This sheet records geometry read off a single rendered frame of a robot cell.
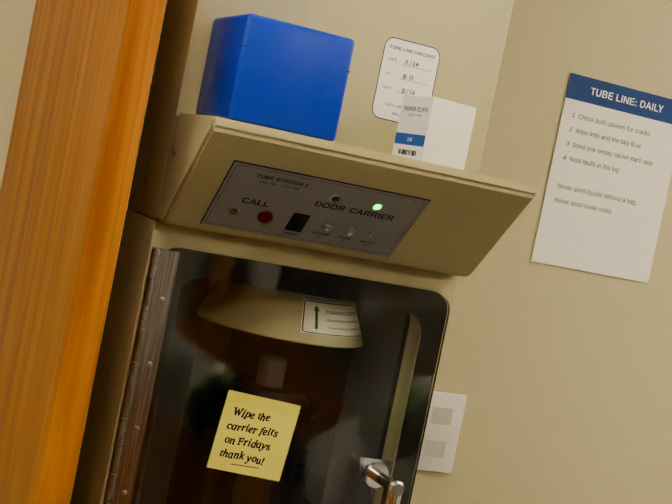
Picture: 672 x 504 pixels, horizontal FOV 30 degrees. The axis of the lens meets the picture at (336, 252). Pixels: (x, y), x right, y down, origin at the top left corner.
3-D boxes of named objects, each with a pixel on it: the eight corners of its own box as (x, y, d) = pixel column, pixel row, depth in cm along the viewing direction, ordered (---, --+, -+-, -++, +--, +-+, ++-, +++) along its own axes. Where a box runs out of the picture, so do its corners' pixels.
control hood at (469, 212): (152, 220, 114) (173, 111, 113) (459, 274, 127) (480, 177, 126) (187, 234, 103) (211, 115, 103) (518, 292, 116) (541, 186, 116)
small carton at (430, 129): (390, 157, 118) (403, 94, 118) (433, 166, 121) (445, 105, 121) (420, 161, 114) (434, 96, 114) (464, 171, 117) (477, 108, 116)
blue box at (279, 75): (193, 115, 113) (213, 17, 113) (295, 137, 117) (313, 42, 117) (227, 119, 104) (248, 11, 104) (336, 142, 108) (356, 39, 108)
